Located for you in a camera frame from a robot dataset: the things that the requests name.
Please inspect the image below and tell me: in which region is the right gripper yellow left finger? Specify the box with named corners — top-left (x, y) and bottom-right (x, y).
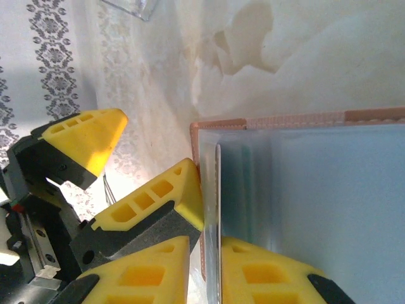
top-left (67, 235), bottom-right (191, 304)

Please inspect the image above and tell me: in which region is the clear acrylic card box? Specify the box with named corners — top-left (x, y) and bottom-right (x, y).
top-left (100, 0), bottom-right (159, 22)

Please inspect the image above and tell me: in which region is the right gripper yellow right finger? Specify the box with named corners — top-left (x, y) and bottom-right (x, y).
top-left (220, 236), bottom-right (356, 304)

